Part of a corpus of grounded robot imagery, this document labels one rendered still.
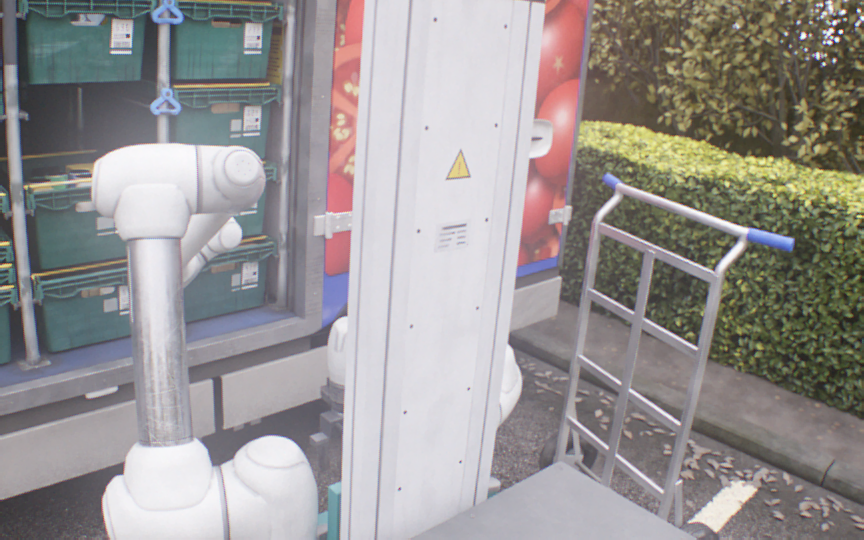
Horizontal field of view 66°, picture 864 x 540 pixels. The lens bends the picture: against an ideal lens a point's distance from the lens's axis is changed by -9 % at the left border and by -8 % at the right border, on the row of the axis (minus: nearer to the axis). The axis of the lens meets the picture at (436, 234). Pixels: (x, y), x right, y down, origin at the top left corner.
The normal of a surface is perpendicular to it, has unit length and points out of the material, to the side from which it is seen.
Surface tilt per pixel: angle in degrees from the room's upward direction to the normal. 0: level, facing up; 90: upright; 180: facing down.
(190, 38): 94
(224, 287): 91
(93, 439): 90
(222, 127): 96
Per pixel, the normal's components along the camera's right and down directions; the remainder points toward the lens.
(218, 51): 0.67, 0.38
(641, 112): -0.56, -0.33
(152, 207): 0.40, 0.00
